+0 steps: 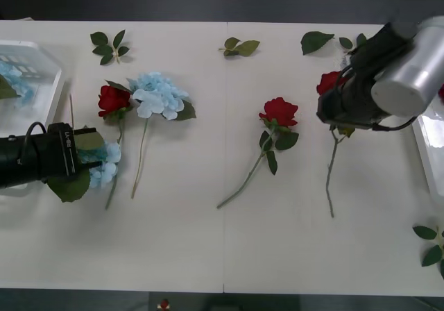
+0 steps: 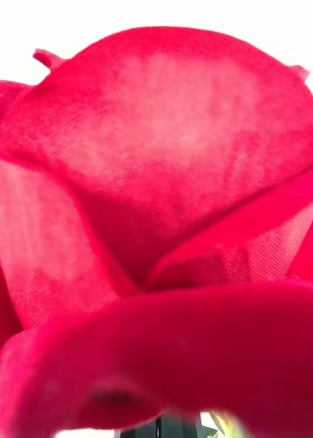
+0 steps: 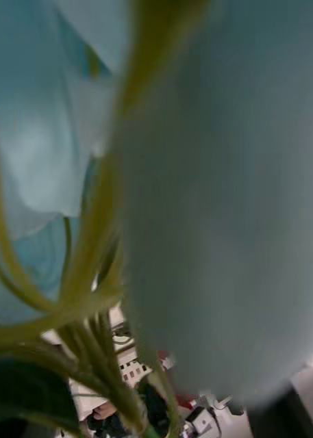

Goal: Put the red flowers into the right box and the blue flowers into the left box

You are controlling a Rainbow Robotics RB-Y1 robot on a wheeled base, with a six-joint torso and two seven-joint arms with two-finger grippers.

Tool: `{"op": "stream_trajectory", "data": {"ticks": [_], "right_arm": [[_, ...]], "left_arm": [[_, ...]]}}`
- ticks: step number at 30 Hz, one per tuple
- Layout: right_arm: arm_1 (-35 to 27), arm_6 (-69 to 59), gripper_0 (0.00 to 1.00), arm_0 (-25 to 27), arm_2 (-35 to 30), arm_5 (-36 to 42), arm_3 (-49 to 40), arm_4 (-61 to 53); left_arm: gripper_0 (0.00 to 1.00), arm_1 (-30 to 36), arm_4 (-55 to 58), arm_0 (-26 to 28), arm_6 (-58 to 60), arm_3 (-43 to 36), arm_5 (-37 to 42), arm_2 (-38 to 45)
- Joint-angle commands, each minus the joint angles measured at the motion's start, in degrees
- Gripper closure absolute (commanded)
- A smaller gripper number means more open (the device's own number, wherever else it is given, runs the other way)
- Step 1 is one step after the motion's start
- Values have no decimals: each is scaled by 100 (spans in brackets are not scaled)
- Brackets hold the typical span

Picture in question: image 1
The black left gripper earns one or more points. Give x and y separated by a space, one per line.
59 155

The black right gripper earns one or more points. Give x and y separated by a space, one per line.
350 106

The pale blue flower large leaves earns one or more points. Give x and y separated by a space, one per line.
107 167

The red rose kinked stem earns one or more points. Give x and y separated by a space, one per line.
327 81

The pale blue flower thin stem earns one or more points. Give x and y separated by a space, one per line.
21 89

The red rose short stem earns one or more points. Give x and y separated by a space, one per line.
442 92

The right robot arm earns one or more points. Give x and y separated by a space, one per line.
409 75

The red rose three leaves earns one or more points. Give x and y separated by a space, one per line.
281 111

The large single green leaf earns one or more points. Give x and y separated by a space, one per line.
314 42

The shallow white box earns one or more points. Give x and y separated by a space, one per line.
41 61
431 158

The olive green leaf sprig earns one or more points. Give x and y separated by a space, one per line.
248 47

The small red object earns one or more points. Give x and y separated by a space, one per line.
163 304

